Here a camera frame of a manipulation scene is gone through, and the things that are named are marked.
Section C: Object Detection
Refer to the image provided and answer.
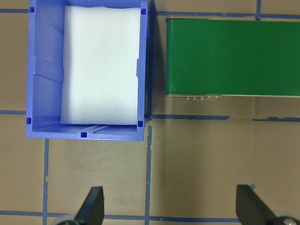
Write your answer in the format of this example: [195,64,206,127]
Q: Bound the white foam pad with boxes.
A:
[60,5,142,125]

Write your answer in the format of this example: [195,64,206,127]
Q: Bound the blue plastic storage bin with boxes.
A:
[25,0,150,143]

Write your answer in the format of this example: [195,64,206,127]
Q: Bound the green conveyor belt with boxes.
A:
[164,15,300,101]

